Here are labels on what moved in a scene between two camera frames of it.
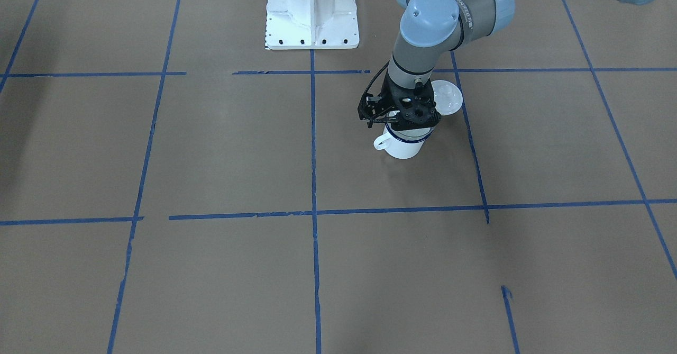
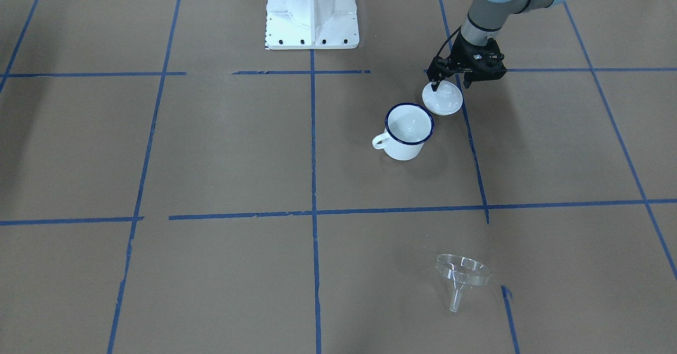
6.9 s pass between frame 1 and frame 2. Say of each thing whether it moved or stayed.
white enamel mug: stayed
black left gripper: moved
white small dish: stayed
